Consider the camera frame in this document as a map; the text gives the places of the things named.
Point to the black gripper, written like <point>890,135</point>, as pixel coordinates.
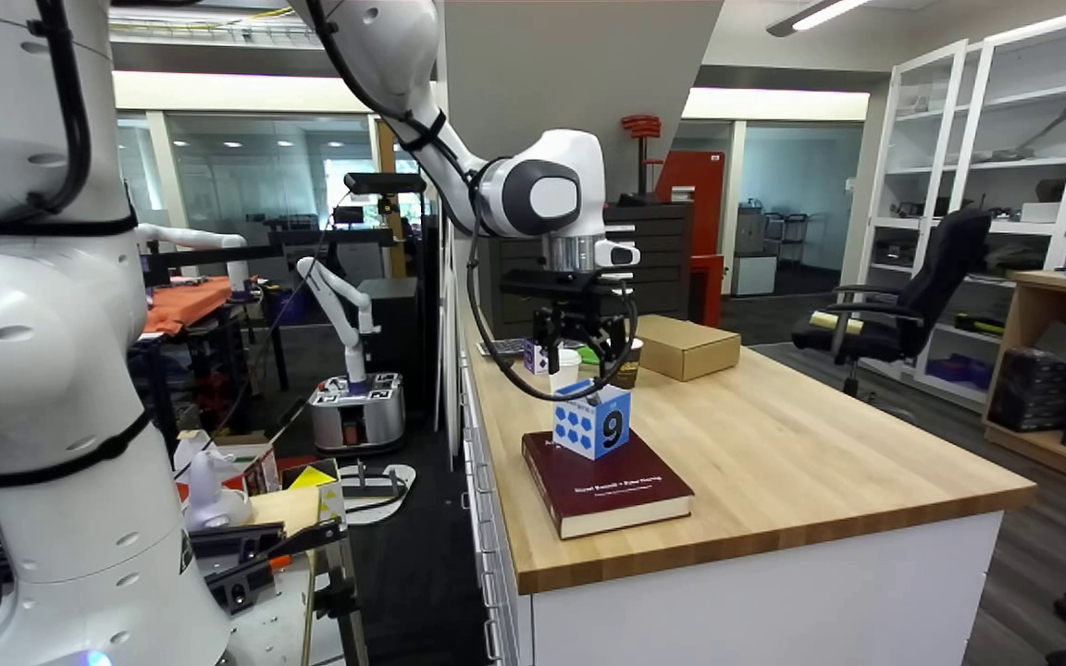
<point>570,295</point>

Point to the small white robot arm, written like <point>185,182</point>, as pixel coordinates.
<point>354,410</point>

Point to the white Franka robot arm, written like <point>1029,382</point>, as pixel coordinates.
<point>37,347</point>

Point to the blue box with white print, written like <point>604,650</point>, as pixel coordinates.
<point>589,428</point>

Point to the brown cardboard box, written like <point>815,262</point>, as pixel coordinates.
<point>693,348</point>

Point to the dark red hardcover book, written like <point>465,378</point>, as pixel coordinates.
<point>610,493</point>

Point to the black storage box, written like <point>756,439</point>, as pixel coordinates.
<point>1025,389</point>

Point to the red metal cabinet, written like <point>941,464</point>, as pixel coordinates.
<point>697,234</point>

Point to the black monitor bar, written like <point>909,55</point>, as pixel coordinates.
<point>385,182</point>

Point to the white table cabinet with drawers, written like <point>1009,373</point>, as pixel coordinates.
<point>740,595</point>

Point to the yellow sticky note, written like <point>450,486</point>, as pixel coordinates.
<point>313,478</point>

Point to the tan foam block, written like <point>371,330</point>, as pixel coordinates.
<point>294,507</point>

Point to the black mesh office chair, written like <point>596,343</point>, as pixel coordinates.
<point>925,290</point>

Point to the black hand tools pile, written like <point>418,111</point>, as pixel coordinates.
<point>248,559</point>

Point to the white plastic spray bottle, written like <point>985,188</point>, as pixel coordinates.
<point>209,486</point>

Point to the ceiling light strip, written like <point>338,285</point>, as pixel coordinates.
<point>821,18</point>

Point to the wooden shelf unit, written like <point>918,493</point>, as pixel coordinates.
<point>1025,308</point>

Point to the white open shelving unit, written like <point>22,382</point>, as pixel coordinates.
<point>1025,135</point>

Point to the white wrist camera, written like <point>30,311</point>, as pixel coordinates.
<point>616,252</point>

